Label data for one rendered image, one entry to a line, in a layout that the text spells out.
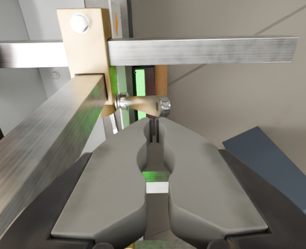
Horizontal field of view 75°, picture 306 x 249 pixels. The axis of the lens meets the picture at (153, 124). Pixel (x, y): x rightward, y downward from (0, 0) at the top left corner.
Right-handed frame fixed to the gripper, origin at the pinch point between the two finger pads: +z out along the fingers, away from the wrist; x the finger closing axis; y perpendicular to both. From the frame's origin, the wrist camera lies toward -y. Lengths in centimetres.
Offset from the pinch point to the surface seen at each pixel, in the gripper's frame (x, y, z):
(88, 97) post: -6.0, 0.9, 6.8
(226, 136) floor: 50, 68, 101
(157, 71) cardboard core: 4, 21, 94
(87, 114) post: -6.0, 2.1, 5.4
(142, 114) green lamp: -2.1, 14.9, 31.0
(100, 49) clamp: -6.0, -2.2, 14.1
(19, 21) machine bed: -27.8, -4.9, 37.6
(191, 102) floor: 25, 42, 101
